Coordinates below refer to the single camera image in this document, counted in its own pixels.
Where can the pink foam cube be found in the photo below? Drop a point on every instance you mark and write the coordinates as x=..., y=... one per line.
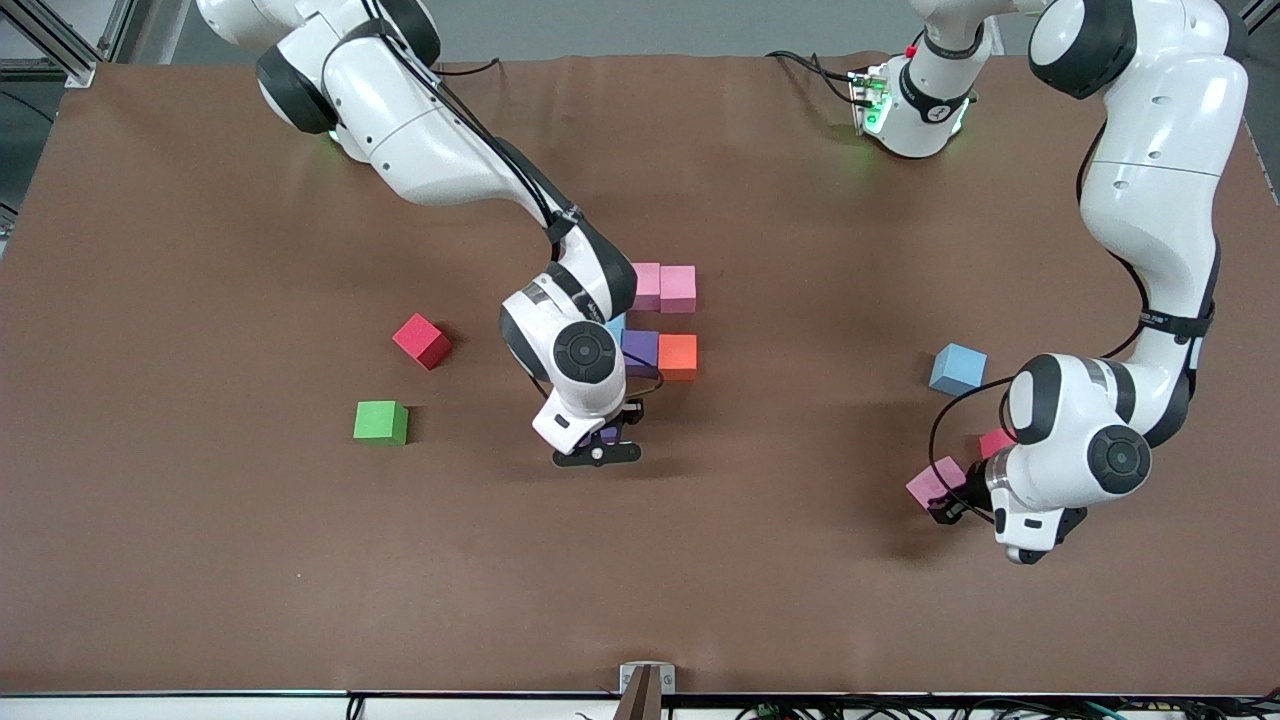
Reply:
x=650, y=286
x=678, y=290
x=933, y=482

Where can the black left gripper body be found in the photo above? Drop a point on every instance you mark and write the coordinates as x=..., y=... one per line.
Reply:
x=971, y=493

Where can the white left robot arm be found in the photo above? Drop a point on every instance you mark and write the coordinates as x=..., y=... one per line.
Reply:
x=1118, y=460

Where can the brown camera mount strip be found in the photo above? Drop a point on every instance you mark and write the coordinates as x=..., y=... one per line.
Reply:
x=640, y=700

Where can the purple foam cube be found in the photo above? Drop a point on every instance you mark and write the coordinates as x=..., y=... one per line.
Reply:
x=610, y=434
x=641, y=352

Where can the orange foam cube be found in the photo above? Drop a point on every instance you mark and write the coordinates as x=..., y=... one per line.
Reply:
x=678, y=357

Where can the brown table cover sheet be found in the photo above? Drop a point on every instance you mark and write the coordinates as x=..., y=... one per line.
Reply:
x=640, y=580

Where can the small grey metal bracket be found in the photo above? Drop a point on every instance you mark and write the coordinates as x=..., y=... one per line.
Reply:
x=628, y=680

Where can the green foam cube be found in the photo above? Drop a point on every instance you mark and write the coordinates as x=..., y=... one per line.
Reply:
x=380, y=422

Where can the red foam cube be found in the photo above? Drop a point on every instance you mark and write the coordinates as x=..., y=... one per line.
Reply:
x=420, y=342
x=995, y=441

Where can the white table edge rail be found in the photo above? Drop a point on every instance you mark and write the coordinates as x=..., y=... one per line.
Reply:
x=200, y=708

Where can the grey connector plate green light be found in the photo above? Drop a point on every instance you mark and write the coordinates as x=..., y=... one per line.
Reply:
x=868, y=100

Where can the aluminium frame profile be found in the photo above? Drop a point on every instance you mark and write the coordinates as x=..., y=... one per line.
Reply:
x=1268, y=8
x=78, y=68

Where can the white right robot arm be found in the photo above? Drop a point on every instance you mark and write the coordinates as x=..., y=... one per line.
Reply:
x=585, y=352

